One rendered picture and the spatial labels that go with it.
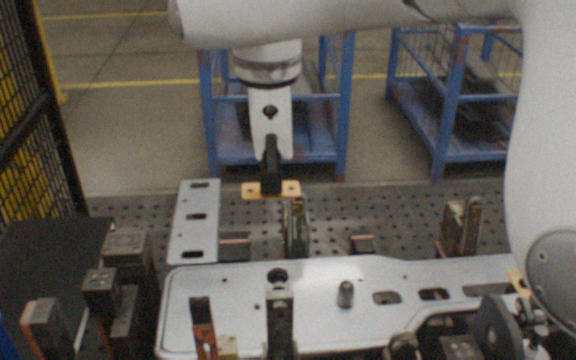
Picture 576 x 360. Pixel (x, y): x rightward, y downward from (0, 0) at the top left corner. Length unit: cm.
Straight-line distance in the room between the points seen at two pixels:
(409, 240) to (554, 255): 128
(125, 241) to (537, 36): 81
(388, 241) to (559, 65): 124
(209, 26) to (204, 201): 69
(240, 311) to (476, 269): 46
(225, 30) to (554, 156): 32
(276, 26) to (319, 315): 55
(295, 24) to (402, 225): 116
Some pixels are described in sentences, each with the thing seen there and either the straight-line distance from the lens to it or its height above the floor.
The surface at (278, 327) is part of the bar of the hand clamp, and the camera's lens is 67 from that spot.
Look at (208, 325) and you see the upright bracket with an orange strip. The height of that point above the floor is 115.
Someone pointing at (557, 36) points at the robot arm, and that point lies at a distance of 28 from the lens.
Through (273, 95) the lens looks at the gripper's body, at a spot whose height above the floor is 142.
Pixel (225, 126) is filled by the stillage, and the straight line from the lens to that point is 321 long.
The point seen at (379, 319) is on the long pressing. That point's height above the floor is 100.
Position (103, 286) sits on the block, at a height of 108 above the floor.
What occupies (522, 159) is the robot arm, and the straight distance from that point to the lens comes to 26.
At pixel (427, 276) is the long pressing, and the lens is 97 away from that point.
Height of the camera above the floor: 167
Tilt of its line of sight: 34 degrees down
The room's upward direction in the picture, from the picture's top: straight up
